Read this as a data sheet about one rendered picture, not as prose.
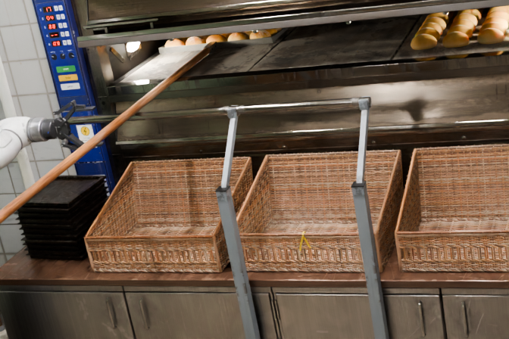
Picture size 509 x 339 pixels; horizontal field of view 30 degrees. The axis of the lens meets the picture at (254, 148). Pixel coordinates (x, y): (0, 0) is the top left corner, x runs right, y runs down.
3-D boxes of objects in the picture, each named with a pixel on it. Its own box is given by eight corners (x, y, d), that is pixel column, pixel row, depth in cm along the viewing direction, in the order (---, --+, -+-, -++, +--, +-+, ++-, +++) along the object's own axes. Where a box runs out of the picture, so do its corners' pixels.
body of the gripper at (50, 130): (49, 114, 348) (71, 113, 345) (54, 136, 351) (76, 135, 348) (39, 122, 342) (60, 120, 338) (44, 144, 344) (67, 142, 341)
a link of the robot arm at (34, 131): (42, 137, 354) (56, 136, 352) (30, 146, 346) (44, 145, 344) (36, 114, 351) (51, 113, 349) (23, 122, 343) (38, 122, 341)
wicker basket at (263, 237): (276, 215, 389) (264, 153, 380) (411, 213, 368) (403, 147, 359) (233, 272, 347) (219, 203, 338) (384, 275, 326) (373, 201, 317)
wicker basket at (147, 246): (143, 219, 411) (129, 160, 402) (265, 216, 390) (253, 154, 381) (89, 273, 368) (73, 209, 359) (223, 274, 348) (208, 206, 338)
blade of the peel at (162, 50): (273, 43, 415) (271, 37, 414) (159, 54, 434) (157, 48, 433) (295, 22, 446) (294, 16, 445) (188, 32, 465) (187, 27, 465)
